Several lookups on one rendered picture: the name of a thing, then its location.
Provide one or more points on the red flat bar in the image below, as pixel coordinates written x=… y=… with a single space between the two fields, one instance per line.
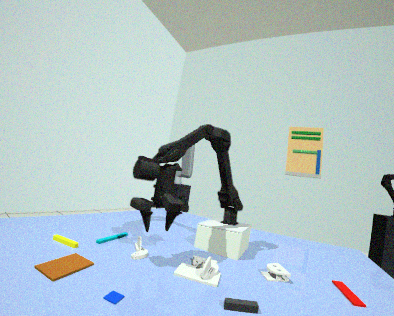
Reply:
x=355 y=301

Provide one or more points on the blue flat square plate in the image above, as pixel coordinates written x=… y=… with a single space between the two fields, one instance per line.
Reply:
x=113 y=297

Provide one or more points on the brown flat plate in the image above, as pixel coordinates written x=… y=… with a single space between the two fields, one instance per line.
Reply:
x=61 y=267

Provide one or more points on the yellow rectangular bar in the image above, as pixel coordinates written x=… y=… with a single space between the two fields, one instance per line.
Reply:
x=65 y=241

